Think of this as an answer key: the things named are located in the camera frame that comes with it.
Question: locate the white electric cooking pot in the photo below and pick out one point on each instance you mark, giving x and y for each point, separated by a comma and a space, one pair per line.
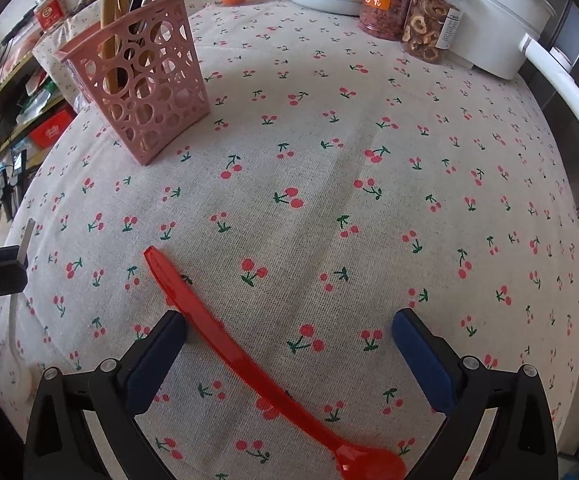
498, 36

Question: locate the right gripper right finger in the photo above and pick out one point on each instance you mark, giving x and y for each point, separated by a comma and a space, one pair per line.
521, 441

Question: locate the red lid tin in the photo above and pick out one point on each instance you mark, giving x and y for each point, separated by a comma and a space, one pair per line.
49, 13

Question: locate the pink perforated utensil basket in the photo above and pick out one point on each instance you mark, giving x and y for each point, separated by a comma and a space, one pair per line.
143, 75

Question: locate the dried fruit slices jar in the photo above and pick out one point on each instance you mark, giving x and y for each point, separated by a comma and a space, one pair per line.
430, 28

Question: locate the red plastic spoon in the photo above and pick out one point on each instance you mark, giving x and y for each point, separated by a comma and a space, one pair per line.
353, 461

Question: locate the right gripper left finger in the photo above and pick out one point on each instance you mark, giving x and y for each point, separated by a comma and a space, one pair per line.
59, 442

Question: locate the lone wooden chopstick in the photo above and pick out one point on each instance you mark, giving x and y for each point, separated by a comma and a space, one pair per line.
107, 15

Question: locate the red box on shelf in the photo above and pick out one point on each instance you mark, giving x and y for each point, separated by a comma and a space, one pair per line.
48, 133

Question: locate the cherry print tablecloth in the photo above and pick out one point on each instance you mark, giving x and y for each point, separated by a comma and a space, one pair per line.
335, 181

